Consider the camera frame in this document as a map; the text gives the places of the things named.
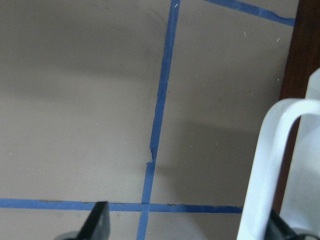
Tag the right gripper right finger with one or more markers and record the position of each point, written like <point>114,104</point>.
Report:
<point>278,229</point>

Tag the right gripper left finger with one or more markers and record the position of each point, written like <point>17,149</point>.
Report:
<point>97,225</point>

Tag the white drawer handle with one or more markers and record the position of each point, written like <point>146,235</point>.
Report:
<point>300,207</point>

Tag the dark wooden drawer box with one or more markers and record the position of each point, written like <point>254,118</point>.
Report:
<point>303,59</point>

